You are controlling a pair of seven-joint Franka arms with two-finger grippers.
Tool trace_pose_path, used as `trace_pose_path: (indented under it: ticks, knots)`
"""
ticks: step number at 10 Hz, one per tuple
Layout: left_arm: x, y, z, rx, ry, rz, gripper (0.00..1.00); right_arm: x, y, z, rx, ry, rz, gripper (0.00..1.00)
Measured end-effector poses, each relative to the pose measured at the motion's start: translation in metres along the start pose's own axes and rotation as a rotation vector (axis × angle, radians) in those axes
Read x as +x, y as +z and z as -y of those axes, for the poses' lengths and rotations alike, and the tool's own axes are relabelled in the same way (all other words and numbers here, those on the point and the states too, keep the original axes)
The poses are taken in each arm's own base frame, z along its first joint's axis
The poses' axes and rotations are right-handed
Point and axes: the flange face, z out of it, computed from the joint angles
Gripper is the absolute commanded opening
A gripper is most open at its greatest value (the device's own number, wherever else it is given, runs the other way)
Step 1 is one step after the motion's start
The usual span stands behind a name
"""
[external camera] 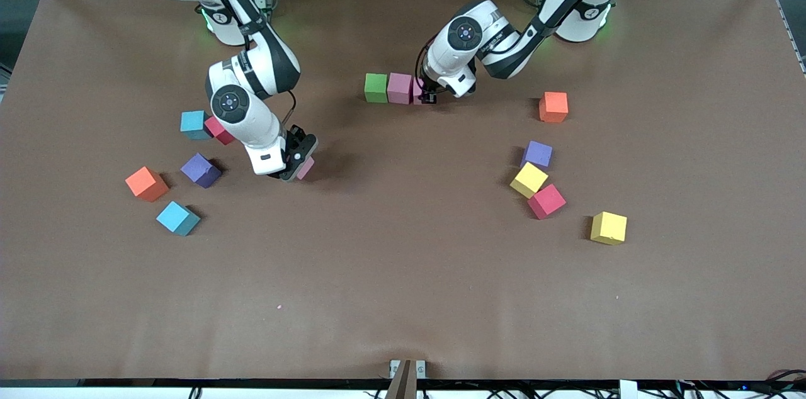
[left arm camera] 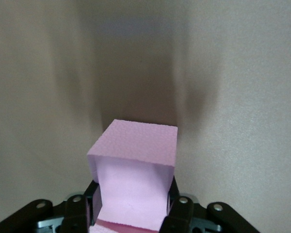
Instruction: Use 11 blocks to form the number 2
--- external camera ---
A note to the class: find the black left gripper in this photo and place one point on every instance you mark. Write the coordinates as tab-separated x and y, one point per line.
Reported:
429	95

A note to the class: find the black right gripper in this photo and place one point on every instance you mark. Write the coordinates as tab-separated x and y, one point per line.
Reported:
293	137

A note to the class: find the pink foam cube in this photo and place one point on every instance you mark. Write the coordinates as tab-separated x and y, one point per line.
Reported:
307	168
417	92
400	89

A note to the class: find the green foam cube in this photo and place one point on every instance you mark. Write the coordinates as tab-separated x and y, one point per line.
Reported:
376	88

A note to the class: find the cyan foam cube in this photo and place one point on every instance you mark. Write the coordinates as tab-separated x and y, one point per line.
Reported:
177	218
194	124

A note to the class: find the yellow foam cube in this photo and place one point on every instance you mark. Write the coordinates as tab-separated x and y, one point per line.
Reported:
529	180
608	227

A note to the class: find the red foam cube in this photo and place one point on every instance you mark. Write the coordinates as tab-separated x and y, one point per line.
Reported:
546	201
217	131

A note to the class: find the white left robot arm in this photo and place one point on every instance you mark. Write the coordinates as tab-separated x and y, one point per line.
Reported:
447	59

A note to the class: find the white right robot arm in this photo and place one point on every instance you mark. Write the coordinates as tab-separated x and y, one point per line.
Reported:
252	122

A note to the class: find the purple foam cube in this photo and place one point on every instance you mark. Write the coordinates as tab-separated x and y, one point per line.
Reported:
201	170
537	154

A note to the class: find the orange foam cube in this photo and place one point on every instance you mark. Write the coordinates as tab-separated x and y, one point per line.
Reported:
146	184
553	106

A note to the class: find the metal bracket plate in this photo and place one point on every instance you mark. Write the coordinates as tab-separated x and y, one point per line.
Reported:
420	369

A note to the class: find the grey camera pole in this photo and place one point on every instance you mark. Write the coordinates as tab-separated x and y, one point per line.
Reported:
403	386

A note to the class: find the white table frame rail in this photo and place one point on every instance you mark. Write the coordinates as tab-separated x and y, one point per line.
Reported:
126	393

